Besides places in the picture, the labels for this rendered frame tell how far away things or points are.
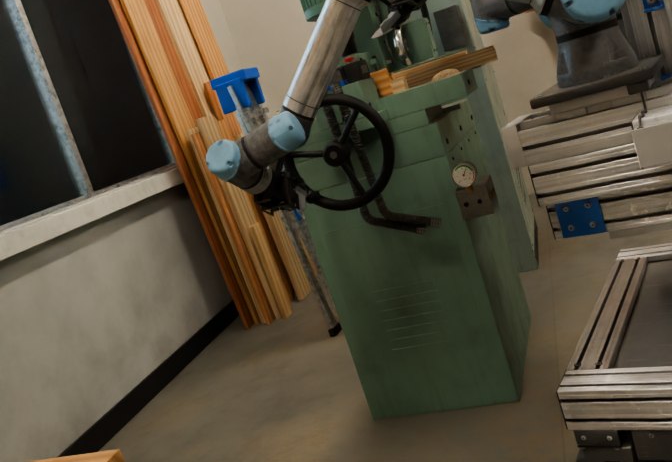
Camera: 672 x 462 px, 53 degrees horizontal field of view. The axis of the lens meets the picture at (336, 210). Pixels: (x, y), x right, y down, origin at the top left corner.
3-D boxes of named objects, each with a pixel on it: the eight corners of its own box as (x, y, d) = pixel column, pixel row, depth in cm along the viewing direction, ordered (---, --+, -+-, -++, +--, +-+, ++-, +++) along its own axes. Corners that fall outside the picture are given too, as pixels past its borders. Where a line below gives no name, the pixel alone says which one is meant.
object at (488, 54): (299, 123, 203) (294, 110, 202) (301, 122, 204) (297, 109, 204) (497, 59, 180) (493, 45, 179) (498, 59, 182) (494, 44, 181)
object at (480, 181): (463, 221, 174) (454, 191, 173) (469, 209, 186) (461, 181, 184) (495, 213, 171) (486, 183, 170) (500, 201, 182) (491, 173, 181)
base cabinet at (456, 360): (370, 421, 203) (294, 197, 192) (412, 338, 256) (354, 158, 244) (521, 402, 186) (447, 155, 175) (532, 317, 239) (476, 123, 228)
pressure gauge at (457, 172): (456, 197, 170) (447, 166, 169) (459, 193, 174) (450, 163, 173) (481, 191, 168) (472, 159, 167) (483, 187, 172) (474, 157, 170)
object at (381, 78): (317, 117, 193) (309, 93, 191) (319, 117, 194) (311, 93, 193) (393, 93, 184) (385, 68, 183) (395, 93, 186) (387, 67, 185)
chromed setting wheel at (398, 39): (399, 69, 197) (387, 27, 195) (409, 66, 208) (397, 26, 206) (409, 65, 196) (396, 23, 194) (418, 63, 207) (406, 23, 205)
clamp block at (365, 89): (317, 131, 175) (306, 98, 173) (334, 124, 187) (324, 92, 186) (370, 115, 169) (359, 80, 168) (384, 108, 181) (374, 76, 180)
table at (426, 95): (246, 165, 184) (238, 144, 183) (289, 146, 212) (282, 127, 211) (463, 100, 161) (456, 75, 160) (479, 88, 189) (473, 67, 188)
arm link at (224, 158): (243, 160, 131) (208, 182, 133) (271, 176, 140) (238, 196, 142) (230, 127, 134) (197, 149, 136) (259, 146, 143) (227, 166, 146)
